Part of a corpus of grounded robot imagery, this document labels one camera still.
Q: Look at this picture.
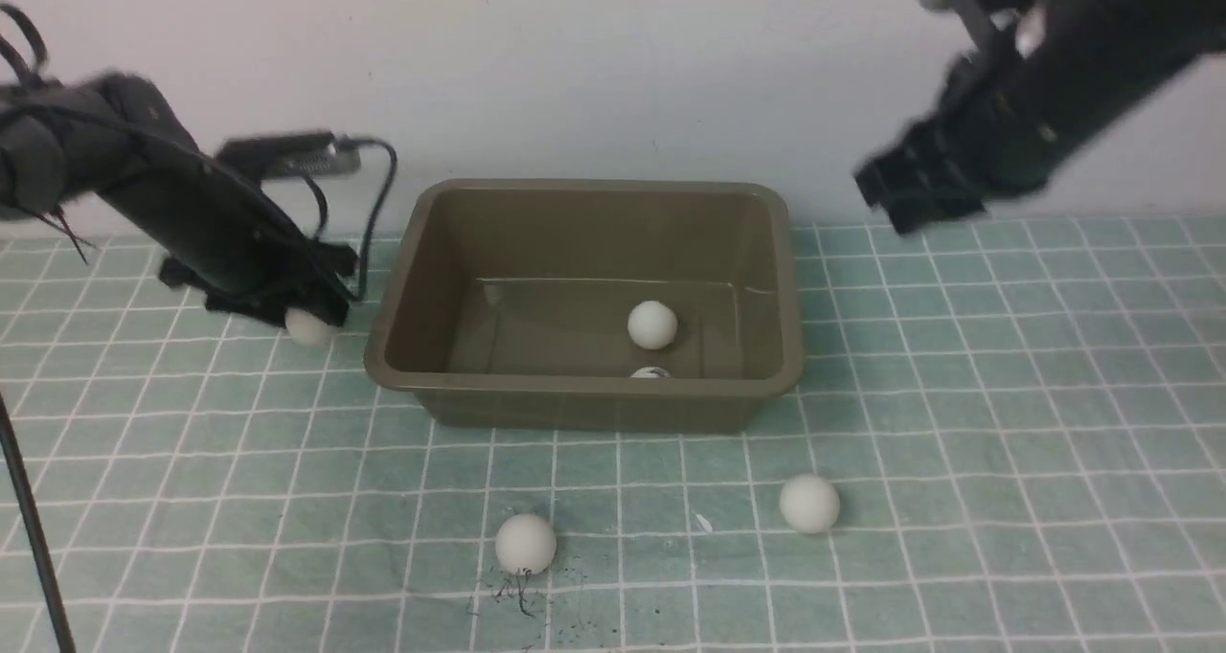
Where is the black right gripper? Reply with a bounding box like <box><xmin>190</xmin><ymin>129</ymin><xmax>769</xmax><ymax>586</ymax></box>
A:
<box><xmin>852</xmin><ymin>50</ymin><xmax>1064</xmax><ymax>236</ymax></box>

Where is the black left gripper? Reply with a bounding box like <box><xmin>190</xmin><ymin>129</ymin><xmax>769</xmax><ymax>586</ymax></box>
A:
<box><xmin>158</xmin><ymin>168</ymin><xmax>360</xmax><ymax>328</ymax></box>

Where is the white ping-pong ball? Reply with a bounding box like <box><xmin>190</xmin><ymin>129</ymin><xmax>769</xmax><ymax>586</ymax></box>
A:
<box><xmin>626</xmin><ymin>301</ymin><xmax>679</xmax><ymax>350</ymax></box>
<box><xmin>284</xmin><ymin>308</ymin><xmax>340</xmax><ymax>347</ymax></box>
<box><xmin>494</xmin><ymin>512</ymin><xmax>557</xmax><ymax>577</ymax></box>
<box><xmin>631</xmin><ymin>366</ymin><xmax>669</xmax><ymax>379</ymax></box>
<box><xmin>779</xmin><ymin>474</ymin><xmax>842</xmax><ymax>535</ymax></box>

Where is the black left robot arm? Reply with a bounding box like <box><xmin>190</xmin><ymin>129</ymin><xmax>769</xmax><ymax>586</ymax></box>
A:
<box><xmin>1</xmin><ymin>2</ymin><xmax>360</xmax><ymax>328</ymax></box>

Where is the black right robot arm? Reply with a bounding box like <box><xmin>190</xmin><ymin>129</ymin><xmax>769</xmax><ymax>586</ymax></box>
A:
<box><xmin>853</xmin><ymin>0</ymin><xmax>1224</xmax><ymax>236</ymax></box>

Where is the olive green plastic bin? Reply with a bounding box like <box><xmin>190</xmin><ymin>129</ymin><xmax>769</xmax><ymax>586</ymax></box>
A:
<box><xmin>365</xmin><ymin>179</ymin><xmax>805</xmax><ymax>435</ymax></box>

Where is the green checked tablecloth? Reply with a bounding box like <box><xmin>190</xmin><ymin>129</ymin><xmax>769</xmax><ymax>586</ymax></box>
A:
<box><xmin>1</xmin><ymin>218</ymin><xmax>1225</xmax><ymax>652</ymax></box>

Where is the black stand pole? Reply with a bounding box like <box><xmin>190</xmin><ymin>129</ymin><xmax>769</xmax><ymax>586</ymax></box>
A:
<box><xmin>1</xmin><ymin>398</ymin><xmax>78</xmax><ymax>652</ymax></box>

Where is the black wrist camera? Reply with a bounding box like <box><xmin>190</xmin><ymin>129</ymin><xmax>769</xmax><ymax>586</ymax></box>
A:
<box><xmin>215</xmin><ymin>130</ymin><xmax>362</xmax><ymax>183</ymax></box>

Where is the black camera cable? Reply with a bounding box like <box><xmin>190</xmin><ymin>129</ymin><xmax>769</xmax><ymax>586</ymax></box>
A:
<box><xmin>302</xmin><ymin>136</ymin><xmax>398</xmax><ymax>304</ymax></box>

